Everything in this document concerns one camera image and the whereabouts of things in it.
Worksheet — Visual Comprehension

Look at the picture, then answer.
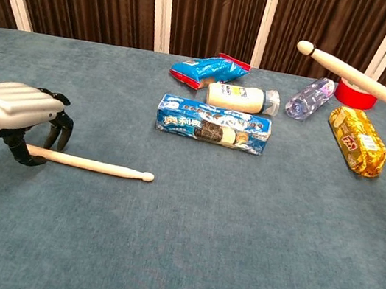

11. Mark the wooden drumstick with black ring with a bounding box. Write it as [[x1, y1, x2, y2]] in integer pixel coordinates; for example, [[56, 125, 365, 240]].
[[287, 39, 386, 114]]

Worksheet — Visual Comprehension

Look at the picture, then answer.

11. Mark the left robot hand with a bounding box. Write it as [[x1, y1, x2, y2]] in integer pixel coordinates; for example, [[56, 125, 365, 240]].
[[0, 79, 80, 173]]

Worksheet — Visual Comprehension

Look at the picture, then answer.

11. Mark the gold foil snack pack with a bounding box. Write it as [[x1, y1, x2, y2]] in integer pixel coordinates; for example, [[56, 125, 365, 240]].
[[319, 104, 386, 181]]

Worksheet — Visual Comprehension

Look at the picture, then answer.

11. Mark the plain wooden drumstick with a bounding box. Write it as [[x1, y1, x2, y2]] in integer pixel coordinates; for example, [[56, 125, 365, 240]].
[[24, 144, 158, 185]]

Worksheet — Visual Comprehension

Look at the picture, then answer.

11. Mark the red tape roll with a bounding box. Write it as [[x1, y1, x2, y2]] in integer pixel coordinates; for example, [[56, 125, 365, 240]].
[[331, 75, 381, 113]]

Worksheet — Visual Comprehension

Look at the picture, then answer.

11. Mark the blue Oreo cookie box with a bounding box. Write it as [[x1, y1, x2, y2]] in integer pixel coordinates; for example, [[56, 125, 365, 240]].
[[152, 91, 276, 159]]

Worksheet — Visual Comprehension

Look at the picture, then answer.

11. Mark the blue snack bag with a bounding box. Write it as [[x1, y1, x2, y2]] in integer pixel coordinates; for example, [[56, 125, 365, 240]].
[[166, 44, 253, 99]]

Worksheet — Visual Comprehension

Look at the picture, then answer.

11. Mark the teal table mat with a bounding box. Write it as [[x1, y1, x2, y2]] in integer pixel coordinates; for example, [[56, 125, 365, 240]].
[[0, 21, 386, 289]]

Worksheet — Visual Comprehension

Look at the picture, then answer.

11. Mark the white bottle with grey cap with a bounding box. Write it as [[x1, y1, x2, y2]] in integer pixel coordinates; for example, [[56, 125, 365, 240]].
[[205, 78, 283, 118]]

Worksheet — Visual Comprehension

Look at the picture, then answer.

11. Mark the clear plastic water bottle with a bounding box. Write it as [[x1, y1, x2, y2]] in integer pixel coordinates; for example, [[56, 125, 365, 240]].
[[282, 71, 337, 127]]

